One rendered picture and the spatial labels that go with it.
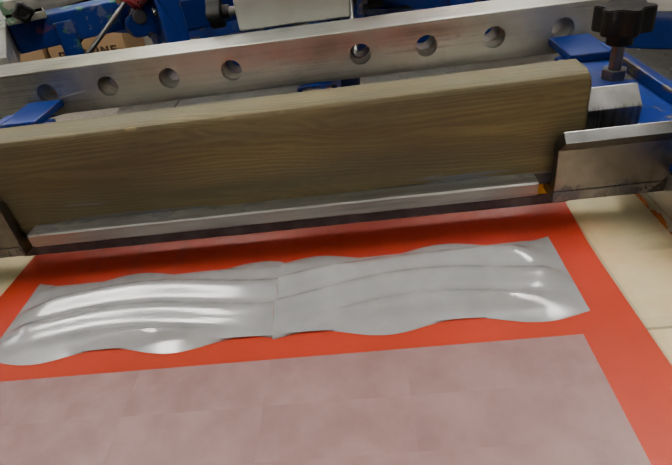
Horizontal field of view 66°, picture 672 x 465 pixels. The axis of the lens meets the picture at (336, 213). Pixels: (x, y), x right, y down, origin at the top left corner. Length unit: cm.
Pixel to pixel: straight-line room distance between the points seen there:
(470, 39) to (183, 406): 43
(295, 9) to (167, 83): 16
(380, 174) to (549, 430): 18
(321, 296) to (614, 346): 16
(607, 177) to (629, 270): 6
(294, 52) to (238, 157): 24
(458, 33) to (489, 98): 24
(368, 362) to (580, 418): 10
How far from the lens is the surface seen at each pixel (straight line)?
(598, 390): 29
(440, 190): 34
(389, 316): 31
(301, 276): 34
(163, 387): 31
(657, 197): 40
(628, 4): 49
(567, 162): 36
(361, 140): 33
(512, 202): 39
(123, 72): 61
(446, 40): 56
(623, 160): 37
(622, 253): 37
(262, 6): 61
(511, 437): 26
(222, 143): 34
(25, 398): 35
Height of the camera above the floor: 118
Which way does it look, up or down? 33 degrees down
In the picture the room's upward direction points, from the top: 9 degrees counter-clockwise
